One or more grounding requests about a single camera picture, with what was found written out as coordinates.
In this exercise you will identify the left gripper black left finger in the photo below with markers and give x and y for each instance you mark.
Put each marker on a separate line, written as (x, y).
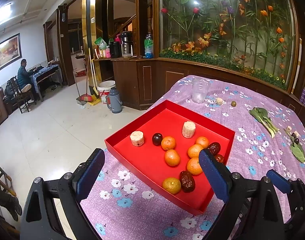
(86, 174)

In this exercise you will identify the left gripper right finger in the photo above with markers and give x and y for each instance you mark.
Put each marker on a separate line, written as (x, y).
(217, 174)

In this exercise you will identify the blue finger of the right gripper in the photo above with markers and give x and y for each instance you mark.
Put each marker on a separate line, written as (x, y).
(279, 182)

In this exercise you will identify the orange mandarin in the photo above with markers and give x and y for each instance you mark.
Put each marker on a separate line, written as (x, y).
(168, 143)
(193, 166)
(194, 150)
(203, 141)

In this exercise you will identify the dark red jujube date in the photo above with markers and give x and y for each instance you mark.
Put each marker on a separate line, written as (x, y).
(214, 148)

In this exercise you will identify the round red jujube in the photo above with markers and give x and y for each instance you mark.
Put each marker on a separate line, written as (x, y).
(187, 182)

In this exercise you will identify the square white banana chunk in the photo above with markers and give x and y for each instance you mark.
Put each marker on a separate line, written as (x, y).
(188, 129)

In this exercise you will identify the round white banana chunk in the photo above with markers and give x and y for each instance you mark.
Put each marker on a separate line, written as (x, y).
(137, 138)

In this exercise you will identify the dark plum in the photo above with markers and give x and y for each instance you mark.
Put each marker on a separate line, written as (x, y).
(157, 139)

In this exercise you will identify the large green leaf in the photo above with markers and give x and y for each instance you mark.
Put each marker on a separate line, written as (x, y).
(296, 150)

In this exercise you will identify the dark cherries on leaf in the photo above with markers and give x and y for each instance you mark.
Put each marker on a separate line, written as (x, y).
(294, 138)

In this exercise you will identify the red shallow tray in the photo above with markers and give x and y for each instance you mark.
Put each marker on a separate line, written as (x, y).
(160, 148)

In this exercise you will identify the green bok choy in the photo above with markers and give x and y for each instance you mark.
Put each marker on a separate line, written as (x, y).
(261, 115)

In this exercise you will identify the small pale banana piece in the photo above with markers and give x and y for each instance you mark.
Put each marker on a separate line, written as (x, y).
(219, 101)

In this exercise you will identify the grey thermos jug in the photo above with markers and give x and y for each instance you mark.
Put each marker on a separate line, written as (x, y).
(114, 102)

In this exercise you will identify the red broom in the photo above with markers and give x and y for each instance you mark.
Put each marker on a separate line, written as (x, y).
(91, 98)

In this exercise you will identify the white plastic bucket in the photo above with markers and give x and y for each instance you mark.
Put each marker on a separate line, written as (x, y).
(104, 89)

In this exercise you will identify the clear plastic cup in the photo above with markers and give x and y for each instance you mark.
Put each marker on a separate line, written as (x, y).
(199, 89)

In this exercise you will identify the wooden chair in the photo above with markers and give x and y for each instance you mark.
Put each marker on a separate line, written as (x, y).
(24, 96)

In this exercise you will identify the wooden counter cabinet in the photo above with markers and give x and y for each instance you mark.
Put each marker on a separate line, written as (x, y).
(141, 82)

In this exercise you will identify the blue covered desk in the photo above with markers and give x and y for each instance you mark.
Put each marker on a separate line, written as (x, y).
(45, 73)

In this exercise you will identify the seated person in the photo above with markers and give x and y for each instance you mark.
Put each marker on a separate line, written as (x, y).
(24, 77)

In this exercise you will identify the dark thermos flask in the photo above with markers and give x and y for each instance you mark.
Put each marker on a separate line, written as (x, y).
(126, 44)

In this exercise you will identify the framed landscape painting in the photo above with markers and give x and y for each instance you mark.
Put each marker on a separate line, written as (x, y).
(10, 50)

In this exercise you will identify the green label water bottle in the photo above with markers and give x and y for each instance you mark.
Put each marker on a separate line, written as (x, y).
(148, 46)

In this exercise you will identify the artificial flower display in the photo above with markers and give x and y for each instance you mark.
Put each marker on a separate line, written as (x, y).
(254, 37)

